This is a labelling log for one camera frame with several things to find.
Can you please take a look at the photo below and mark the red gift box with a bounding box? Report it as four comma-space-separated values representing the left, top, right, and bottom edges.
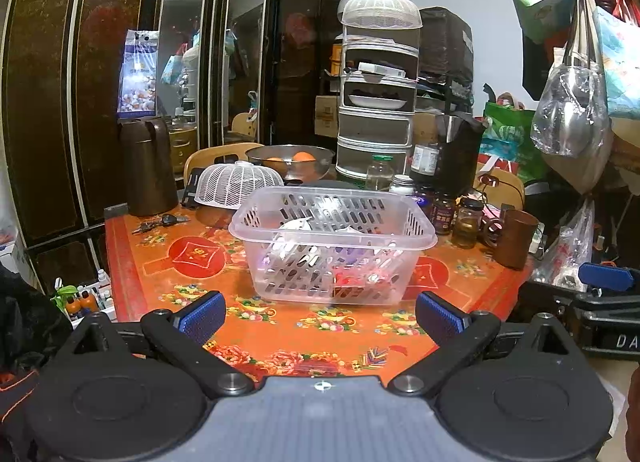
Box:
332, 266, 390, 302

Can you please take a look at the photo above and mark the purple cube box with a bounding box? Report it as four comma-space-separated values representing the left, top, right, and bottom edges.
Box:
333, 248, 374, 268

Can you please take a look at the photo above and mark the white plush doll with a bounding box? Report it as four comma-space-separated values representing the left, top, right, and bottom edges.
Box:
262, 218, 321, 270

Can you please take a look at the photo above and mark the brown ceramic mug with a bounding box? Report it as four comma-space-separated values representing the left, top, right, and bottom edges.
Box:
483, 208, 539, 270

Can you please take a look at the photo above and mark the key bunch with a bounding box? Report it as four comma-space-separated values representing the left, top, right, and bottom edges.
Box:
131, 214, 190, 234

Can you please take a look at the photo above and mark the amber liquid glass jar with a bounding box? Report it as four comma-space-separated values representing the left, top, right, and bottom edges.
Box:
451, 196, 484, 248

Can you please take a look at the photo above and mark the purple label jar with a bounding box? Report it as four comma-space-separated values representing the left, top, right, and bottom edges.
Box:
432, 194, 456, 236

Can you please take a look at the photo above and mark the blue lid glass jar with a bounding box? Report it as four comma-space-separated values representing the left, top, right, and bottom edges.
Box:
412, 189, 435, 219

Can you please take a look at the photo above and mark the brown thermos jug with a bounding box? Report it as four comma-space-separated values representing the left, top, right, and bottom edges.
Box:
118, 116, 178, 217

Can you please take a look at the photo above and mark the white mesh food cover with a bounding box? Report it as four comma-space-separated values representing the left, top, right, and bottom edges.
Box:
194, 161, 284, 210

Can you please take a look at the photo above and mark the translucent plastic basket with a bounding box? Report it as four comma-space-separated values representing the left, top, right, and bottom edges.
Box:
229, 186, 437, 306

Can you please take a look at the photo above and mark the white lid glass jar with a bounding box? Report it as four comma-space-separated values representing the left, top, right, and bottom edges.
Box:
388, 174, 414, 196

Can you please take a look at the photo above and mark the wooden chair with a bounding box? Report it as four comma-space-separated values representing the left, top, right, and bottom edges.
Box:
183, 142, 262, 186

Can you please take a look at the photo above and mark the white label dark bottle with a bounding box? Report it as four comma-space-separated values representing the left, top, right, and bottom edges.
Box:
410, 144, 439, 186

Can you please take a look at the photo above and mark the hanging clear plastic bag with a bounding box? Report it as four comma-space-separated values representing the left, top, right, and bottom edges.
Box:
530, 0, 613, 194

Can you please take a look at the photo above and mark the green shopping bag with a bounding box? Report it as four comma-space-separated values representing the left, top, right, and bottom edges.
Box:
480, 102, 548, 184

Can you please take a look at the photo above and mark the metal bowl with oranges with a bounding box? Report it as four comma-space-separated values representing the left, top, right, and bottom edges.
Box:
246, 144, 335, 184

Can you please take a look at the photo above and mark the black bag on table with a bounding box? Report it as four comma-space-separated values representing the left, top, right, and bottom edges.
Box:
435, 112, 487, 198

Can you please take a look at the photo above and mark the dark wooden wardrobe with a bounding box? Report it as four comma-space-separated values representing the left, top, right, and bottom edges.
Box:
1, 0, 340, 292

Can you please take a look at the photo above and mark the tiered food cover rack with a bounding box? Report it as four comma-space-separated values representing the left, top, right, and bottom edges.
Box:
335, 0, 423, 182

